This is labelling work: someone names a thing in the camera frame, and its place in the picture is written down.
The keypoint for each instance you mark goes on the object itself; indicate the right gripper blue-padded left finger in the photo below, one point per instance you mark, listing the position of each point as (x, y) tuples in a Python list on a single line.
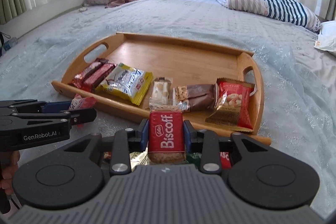
[(125, 142)]

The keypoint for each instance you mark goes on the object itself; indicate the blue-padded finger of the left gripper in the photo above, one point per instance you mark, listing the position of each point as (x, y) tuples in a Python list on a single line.
[(27, 106), (64, 109)]

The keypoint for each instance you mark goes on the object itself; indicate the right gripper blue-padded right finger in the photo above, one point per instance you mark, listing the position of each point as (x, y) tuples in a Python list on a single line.
[(209, 144)]

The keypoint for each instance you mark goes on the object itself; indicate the red clear pastry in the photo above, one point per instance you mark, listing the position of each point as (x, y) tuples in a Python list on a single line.
[(81, 105)]

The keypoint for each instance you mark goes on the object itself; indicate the green snack packet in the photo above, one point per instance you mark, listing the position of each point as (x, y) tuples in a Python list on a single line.
[(194, 158)]

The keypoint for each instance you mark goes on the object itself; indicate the gold red cherry candy packet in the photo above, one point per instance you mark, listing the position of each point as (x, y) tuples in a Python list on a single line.
[(138, 158)]

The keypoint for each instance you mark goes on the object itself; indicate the red Biscoff biscuit pack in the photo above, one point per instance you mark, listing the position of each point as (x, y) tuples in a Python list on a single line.
[(166, 144)]

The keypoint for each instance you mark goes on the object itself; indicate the red-brown wafer bar wrapper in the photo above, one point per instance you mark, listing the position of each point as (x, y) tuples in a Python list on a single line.
[(79, 78)]

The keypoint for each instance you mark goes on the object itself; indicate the brown almond chocolate bar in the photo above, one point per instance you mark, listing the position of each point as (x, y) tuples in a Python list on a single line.
[(191, 98)]

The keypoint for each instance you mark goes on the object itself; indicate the red chocolate bar wrapper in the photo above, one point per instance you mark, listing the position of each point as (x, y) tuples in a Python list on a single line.
[(93, 81)]

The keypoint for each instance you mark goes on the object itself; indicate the red gold peanut packet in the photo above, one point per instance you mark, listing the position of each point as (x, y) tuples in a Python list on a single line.
[(231, 105)]

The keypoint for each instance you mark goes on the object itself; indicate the white cream candy bar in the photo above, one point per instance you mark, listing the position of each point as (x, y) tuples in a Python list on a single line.
[(161, 94)]

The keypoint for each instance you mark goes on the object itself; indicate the yellow white snack packet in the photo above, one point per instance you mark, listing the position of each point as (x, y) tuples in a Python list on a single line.
[(127, 82)]

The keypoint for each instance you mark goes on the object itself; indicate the person's left hand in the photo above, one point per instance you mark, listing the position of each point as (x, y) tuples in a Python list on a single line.
[(8, 173)]

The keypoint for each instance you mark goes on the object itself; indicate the wooden bamboo serving tray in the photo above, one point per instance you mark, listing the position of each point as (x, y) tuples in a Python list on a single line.
[(184, 61)]

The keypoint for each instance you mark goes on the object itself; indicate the small object near pillow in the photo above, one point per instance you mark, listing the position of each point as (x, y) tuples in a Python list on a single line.
[(82, 9)]

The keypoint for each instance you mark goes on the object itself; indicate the striped grey navy pillow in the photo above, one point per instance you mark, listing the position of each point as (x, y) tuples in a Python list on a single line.
[(289, 11)]

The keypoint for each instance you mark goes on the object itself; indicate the white pillow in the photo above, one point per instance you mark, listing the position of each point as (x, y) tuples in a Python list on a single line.
[(327, 38)]

